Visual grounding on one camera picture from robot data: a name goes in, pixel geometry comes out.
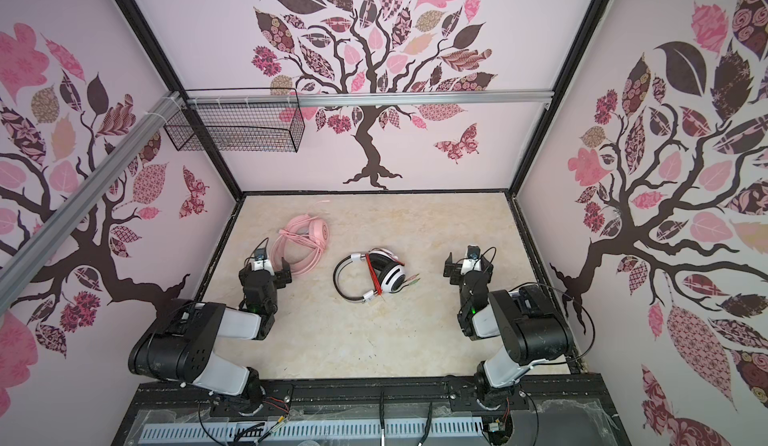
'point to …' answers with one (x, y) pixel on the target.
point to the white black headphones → (388, 273)
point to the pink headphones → (303, 228)
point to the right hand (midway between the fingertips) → (469, 252)
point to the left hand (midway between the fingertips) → (267, 263)
